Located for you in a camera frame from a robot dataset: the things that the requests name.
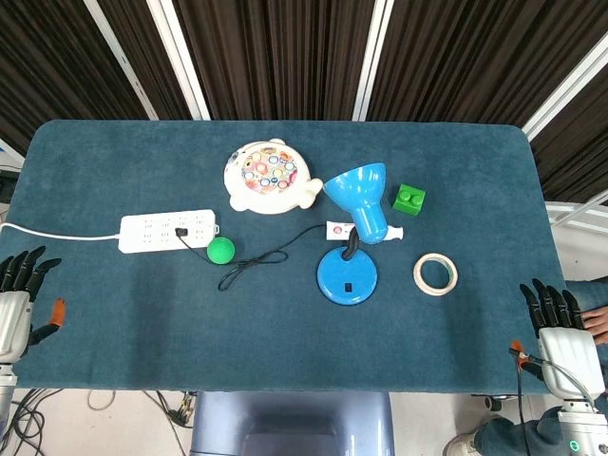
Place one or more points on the masking tape roll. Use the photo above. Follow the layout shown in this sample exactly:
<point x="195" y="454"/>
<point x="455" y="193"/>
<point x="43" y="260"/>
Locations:
<point x="418" y="281"/>

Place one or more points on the black caster wheel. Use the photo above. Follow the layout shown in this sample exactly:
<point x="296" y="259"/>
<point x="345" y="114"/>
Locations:
<point x="494" y="403"/>

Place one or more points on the white rail frame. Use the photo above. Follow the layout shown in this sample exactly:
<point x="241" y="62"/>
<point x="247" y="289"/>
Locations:
<point x="577" y="216"/>

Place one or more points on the green ball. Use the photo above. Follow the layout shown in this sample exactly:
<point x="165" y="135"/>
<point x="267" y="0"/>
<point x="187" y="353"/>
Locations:
<point x="221" y="251"/>

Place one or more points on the blue desk lamp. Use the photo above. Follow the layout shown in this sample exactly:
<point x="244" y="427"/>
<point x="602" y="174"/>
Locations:
<point x="347" y="278"/>

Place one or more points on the white shoe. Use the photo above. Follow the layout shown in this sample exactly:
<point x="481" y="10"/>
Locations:
<point x="460" y="445"/>

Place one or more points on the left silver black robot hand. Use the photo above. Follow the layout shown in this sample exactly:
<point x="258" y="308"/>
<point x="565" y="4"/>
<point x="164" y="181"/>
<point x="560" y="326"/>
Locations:
<point x="14" y="318"/>

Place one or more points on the white tube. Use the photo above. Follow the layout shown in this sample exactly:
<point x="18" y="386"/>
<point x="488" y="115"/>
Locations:
<point x="335" y="230"/>

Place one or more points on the green building block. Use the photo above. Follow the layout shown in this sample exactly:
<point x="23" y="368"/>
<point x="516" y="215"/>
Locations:
<point x="408" y="199"/>

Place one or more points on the person's hand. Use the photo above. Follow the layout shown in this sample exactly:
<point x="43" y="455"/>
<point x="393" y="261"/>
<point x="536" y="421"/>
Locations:
<point x="597" y="325"/>

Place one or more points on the white aluminium frame post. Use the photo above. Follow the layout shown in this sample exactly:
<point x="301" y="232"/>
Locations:
<point x="565" y="90"/>
<point x="121" y="59"/>
<point x="178" y="59"/>
<point x="373" y="59"/>

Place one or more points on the teal table mat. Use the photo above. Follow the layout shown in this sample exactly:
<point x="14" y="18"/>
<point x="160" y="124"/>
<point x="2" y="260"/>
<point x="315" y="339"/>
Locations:
<point x="237" y="332"/>

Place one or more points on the white power strip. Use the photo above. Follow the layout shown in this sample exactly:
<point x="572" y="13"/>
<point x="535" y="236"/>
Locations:
<point x="157" y="233"/>

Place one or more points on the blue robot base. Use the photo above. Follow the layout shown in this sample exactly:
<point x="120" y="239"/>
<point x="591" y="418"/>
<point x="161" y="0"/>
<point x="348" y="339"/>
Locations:
<point x="292" y="425"/>

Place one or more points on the white fishing game toy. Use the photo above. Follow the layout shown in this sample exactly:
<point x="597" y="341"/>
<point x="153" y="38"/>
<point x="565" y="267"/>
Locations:
<point x="266" y="197"/>

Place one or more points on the dark brown curtain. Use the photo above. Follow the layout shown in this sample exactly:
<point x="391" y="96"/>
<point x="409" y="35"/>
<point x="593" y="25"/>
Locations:
<point x="285" y="57"/>

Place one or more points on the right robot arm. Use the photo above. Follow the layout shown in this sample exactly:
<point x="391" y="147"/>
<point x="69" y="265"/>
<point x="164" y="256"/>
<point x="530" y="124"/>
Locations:
<point x="582" y="427"/>

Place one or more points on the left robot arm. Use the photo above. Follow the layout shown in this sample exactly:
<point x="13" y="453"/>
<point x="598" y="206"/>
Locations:
<point x="5" y="385"/>

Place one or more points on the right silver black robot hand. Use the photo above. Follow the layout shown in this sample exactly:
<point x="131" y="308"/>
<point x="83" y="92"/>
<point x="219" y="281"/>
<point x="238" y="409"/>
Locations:
<point x="570" y="356"/>

